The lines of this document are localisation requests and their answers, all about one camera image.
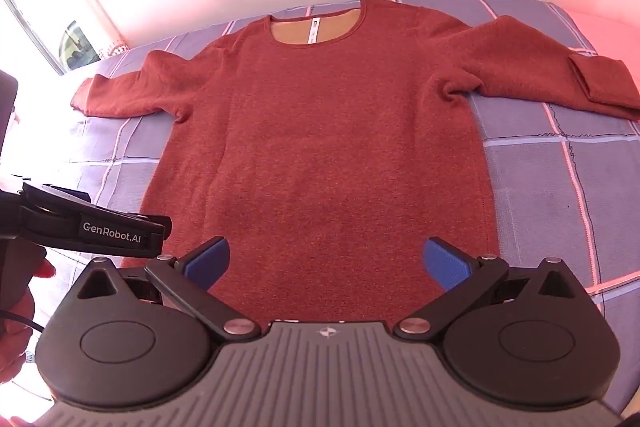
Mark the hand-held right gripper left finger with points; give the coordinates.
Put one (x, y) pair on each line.
(210, 259)

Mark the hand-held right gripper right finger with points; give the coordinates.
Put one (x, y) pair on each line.
(445, 262)

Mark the red-brown knit sweater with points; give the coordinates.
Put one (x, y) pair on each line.
(325, 132)

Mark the blue plaid bed sheet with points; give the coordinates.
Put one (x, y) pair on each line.
(540, 187)

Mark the dark flat object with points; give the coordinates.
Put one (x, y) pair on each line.
(7, 112)

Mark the person's left hand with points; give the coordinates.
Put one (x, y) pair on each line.
(46, 268)

